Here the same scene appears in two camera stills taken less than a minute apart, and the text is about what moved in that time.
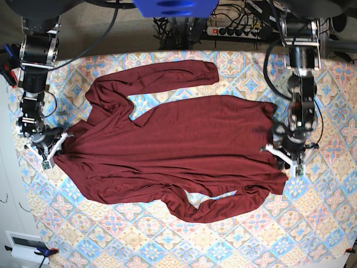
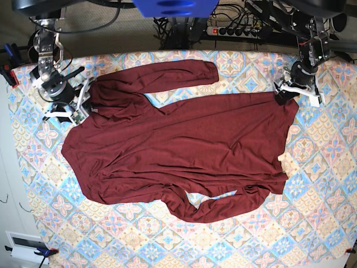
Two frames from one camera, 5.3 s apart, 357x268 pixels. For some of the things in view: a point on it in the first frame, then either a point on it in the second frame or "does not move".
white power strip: x=231 y=32 does not move
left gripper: x=44 y=139 -> x=59 y=88
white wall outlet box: x=23 y=245 does not move
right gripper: x=293 y=141 -> x=303 y=74
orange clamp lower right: x=349 y=250 does not move
